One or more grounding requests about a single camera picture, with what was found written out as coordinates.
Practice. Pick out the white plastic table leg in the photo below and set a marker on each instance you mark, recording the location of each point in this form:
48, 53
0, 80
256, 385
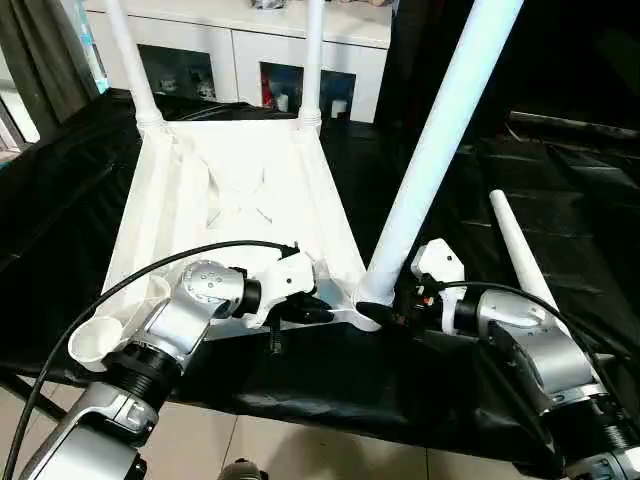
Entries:
520, 250
313, 65
440, 125
130, 60

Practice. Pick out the white plastic table top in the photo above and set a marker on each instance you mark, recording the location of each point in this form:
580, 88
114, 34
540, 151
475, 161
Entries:
225, 200

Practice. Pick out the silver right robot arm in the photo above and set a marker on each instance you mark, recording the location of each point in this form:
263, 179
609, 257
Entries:
550, 350

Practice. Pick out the red white bottle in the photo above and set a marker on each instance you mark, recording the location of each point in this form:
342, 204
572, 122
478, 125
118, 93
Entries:
270, 92

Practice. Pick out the black work surface mat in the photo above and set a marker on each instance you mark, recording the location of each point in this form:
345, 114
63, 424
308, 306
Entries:
75, 225

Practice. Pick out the dark grey tube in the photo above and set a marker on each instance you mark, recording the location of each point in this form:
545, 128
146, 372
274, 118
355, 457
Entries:
575, 122

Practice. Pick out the white glass-door cabinet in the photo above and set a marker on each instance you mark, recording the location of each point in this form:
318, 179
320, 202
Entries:
225, 30

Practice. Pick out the black backdrop cloth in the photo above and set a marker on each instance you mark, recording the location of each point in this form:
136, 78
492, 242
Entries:
550, 50

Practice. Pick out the grey patterned bundle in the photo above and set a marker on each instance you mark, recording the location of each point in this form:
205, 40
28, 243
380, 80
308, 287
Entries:
272, 4

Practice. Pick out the glass sliding door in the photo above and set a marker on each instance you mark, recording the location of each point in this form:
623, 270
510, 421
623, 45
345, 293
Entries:
15, 115

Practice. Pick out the grey curtain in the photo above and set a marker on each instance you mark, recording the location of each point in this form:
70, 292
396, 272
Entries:
45, 50

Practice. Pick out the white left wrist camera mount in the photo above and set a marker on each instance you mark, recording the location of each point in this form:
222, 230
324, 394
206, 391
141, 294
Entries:
290, 277

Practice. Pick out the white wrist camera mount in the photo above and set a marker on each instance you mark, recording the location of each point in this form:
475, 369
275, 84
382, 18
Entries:
290, 277
440, 260

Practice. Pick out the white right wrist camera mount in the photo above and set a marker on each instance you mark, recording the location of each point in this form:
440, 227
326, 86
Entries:
440, 260

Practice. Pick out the black metal table frame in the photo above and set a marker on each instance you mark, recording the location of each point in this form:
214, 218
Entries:
35, 397

